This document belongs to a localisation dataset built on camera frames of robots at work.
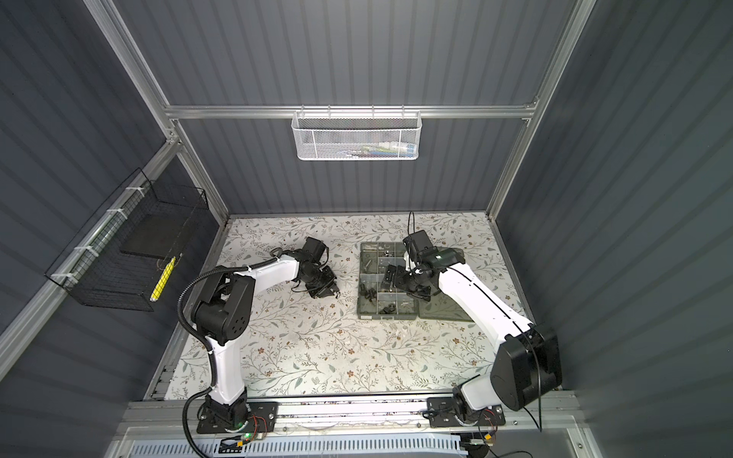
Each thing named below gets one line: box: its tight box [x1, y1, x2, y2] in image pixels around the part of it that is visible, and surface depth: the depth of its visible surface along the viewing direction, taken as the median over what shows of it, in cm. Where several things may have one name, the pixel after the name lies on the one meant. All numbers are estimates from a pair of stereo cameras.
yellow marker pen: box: [148, 255, 177, 303], surface depth 71 cm
